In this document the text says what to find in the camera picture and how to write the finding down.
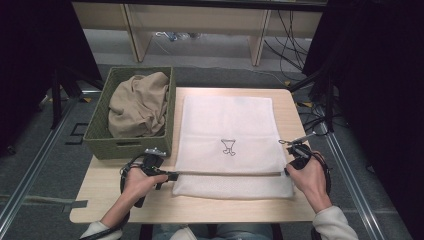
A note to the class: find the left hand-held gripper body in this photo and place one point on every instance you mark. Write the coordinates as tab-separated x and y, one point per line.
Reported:
152	163

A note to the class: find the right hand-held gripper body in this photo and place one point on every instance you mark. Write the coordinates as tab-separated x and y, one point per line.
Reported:
300	156

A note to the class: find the green woven basket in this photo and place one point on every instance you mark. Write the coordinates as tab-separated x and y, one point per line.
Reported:
100	143

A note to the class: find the beige garment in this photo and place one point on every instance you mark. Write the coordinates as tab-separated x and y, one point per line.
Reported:
138	106

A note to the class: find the white mesh laundry bag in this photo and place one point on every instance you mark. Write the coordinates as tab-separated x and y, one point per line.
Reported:
230	120

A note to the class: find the person's left hand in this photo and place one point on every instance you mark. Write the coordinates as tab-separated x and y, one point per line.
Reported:
138	185

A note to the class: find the person's right hand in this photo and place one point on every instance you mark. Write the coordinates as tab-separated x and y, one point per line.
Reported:
310	183

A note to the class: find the black metal stand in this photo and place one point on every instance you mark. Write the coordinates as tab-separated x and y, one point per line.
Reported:
56	100
328	100

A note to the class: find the dark curtain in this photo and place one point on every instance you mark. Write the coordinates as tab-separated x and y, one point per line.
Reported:
30	50
383	100

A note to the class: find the grey floor tape strip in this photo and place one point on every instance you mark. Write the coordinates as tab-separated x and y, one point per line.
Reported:
43	201

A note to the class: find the light wooden shelf unit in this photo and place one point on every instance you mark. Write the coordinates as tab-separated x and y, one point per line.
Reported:
200	20

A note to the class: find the aluminium floor rail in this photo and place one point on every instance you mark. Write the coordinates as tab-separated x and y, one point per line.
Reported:
353	186
36	170

